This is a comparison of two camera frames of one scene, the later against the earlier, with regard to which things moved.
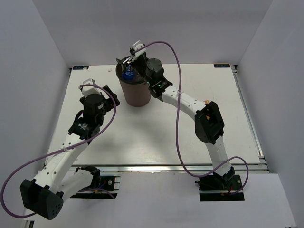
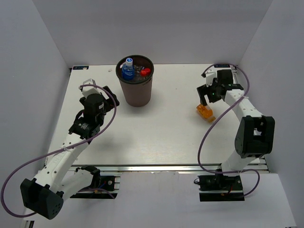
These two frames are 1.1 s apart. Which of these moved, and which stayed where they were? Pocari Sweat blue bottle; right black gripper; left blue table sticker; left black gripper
Moved: right black gripper
Stayed: Pocari Sweat blue bottle; left black gripper; left blue table sticker
